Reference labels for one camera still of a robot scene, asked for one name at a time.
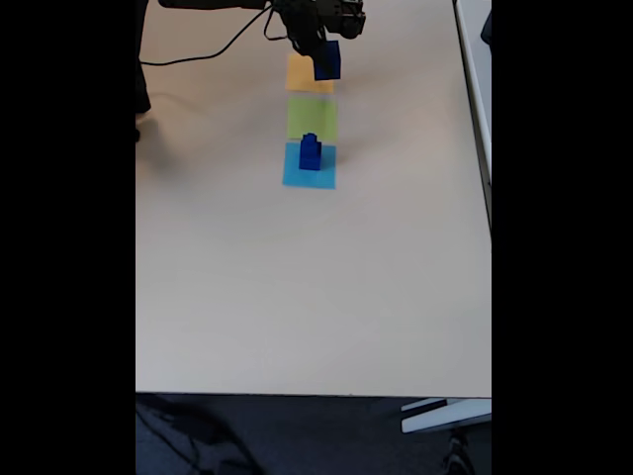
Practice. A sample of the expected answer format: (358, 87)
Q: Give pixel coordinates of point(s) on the large blue cube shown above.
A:
(330, 74)

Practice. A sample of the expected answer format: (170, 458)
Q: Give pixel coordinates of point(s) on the medium blue cube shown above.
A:
(309, 162)

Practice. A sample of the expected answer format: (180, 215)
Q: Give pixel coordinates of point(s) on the orange paper square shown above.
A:
(297, 74)

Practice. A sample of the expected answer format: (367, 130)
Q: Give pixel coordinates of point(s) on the green paper square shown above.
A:
(311, 116)

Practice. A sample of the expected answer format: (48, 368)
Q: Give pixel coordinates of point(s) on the light blue paper square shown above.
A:
(294, 178)

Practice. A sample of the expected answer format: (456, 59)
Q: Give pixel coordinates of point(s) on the white neighbouring desk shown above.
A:
(477, 74)

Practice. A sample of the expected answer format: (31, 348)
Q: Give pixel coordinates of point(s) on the dark blue object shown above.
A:
(487, 27)

